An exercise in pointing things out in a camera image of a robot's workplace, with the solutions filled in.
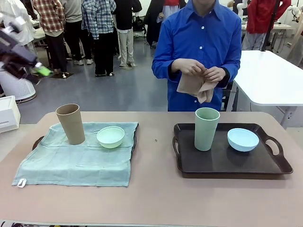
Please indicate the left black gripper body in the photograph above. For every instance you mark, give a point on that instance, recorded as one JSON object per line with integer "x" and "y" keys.
{"x": 16, "y": 59}

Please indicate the brown plastic cup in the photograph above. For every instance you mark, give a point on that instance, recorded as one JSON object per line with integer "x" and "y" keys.
{"x": 72, "y": 127}

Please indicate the mint green bowl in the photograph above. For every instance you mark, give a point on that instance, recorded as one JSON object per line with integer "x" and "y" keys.
{"x": 110, "y": 138}

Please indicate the teal cloth mat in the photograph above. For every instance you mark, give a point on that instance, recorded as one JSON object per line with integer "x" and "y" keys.
{"x": 75, "y": 163}

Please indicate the beige cloth mat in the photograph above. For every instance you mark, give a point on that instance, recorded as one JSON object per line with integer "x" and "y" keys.
{"x": 191, "y": 86}

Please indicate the person's left forearm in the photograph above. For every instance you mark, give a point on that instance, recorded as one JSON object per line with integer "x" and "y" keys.
{"x": 233, "y": 79}

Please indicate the person's right forearm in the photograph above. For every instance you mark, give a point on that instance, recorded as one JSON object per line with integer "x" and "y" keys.
{"x": 162, "y": 71}

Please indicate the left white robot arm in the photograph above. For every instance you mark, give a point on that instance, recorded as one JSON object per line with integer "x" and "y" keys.
{"x": 9, "y": 23}

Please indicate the dark brown serving tray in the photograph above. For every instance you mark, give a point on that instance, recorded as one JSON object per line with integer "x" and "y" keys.
{"x": 225, "y": 163}
{"x": 38, "y": 143}

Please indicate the person's right hand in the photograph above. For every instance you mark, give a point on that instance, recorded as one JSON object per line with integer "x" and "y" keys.
{"x": 188, "y": 67}

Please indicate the person's left hand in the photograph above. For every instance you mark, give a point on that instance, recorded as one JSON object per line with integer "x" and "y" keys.
{"x": 216, "y": 74}

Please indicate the white air purifier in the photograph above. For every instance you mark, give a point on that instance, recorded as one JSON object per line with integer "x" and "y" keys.
{"x": 16, "y": 87}

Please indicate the bystander in white clothes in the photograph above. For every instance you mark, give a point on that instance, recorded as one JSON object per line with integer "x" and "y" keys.
{"x": 23, "y": 30}

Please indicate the bystander in grey top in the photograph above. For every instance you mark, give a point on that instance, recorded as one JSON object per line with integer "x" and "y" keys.
{"x": 73, "y": 23}

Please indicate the white box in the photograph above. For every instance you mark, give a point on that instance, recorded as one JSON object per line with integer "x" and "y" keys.
{"x": 8, "y": 116}

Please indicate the bystander in blue plaid shirt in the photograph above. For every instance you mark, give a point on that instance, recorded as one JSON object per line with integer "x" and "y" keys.
{"x": 99, "y": 21}

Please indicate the bystander in black top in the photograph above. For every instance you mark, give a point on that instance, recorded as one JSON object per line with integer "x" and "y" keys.
{"x": 126, "y": 28}

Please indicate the person in blue shirt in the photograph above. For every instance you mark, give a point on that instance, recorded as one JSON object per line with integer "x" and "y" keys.
{"x": 201, "y": 35}

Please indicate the green plastic cup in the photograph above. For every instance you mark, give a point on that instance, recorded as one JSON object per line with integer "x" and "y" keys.
{"x": 206, "y": 132}

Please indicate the black stool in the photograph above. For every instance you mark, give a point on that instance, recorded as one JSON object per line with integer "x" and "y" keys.
{"x": 229, "y": 99}

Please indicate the light blue bowl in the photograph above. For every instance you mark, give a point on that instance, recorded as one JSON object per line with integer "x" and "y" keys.
{"x": 242, "y": 140}

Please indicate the white side table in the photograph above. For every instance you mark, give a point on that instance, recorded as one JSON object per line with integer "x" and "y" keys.
{"x": 267, "y": 78}

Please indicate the bystander in red top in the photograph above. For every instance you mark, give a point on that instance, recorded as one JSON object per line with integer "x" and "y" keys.
{"x": 262, "y": 19}

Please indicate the black stand pole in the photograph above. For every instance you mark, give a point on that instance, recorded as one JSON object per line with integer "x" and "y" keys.
{"x": 270, "y": 26}

